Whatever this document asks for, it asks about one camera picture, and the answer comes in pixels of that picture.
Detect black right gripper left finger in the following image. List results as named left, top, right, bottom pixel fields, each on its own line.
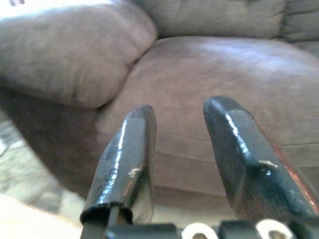
left=79, top=104, right=157, bottom=239

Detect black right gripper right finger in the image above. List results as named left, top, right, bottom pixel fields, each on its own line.
left=203, top=96, right=319, bottom=222

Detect dark brown fabric sofa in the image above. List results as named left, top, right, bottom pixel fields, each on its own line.
left=0, top=0, right=319, bottom=222

